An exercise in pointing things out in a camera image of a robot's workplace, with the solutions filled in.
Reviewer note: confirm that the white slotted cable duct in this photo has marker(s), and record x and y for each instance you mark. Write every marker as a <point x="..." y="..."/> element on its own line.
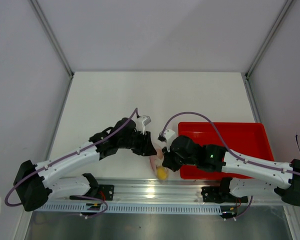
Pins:
<point x="131" y="208"/>

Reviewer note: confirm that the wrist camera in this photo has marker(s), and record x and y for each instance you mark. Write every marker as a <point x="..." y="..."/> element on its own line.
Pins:
<point x="141" y="123"/>
<point x="167" y="136"/>

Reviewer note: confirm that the aluminium mounting rail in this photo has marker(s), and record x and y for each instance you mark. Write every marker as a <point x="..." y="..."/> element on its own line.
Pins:
<point x="150" y="190"/>

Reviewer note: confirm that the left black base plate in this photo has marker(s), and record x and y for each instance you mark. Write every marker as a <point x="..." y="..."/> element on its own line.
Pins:
<point x="107" y="192"/>

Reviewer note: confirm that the clear zip top bag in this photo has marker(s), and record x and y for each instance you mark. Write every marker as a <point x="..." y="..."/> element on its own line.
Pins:
<point x="160" y="164"/>

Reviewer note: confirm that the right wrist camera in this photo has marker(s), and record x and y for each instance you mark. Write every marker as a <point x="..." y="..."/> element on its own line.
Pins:
<point x="167" y="136"/>

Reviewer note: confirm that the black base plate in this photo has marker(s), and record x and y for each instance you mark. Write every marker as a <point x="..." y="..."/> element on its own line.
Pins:
<point x="107" y="192"/>
<point x="212" y="194"/>

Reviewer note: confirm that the white egg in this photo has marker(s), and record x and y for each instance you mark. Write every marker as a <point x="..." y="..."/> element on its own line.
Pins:
<point x="159" y="153"/>

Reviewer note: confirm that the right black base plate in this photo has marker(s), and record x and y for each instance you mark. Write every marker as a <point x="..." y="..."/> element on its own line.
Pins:
<point x="212" y="194"/>

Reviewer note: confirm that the red plastic tray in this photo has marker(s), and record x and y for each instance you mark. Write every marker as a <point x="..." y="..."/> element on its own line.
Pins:
<point x="246" y="138"/>

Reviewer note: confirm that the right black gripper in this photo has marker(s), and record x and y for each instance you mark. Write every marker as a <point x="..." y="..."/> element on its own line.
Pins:
<point x="168" y="162"/>

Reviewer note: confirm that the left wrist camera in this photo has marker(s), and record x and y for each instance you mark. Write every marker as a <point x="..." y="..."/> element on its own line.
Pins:
<point x="141" y="123"/>

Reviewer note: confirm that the yellow toy pepper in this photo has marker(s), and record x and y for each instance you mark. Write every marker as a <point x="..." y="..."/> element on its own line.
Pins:
<point x="161" y="173"/>

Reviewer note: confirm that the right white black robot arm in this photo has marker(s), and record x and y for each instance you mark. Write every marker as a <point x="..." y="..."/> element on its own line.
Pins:
<point x="283" y="175"/>

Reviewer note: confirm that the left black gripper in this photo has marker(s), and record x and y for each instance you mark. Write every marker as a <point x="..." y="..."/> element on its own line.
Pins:
<point x="146" y="148"/>

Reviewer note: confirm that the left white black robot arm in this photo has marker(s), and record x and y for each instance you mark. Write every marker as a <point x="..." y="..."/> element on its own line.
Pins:
<point x="52" y="170"/>

